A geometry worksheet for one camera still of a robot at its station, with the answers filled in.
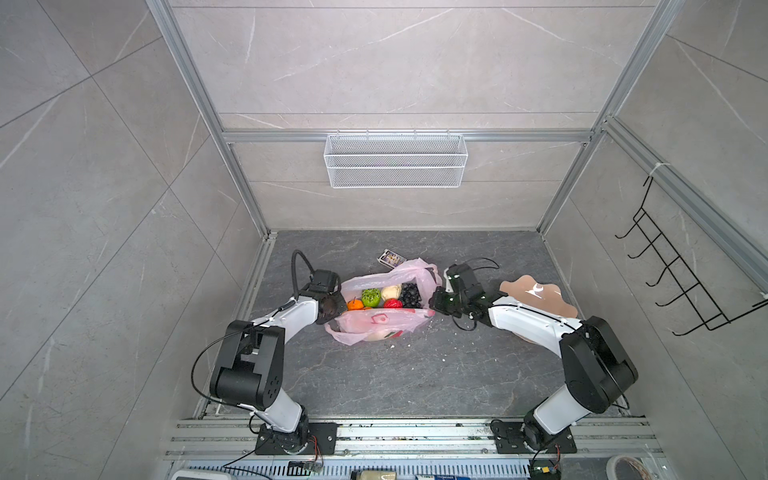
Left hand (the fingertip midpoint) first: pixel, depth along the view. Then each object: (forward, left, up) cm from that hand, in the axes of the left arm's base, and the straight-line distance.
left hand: (337, 300), depth 95 cm
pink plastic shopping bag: (-11, -14, +4) cm, 18 cm away
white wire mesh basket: (+39, -20, +26) cm, 51 cm away
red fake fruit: (-3, -18, +2) cm, 18 cm away
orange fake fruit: (-1, -6, -1) cm, 6 cm away
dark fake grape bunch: (0, -24, +1) cm, 24 cm away
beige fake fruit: (+2, -17, +1) cm, 18 cm away
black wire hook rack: (-18, -81, +30) cm, 89 cm away
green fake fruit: (-1, -11, +3) cm, 11 cm away
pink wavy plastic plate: (+2, -63, 0) cm, 63 cm away
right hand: (-3, -28, +4) cm, 29 cm away
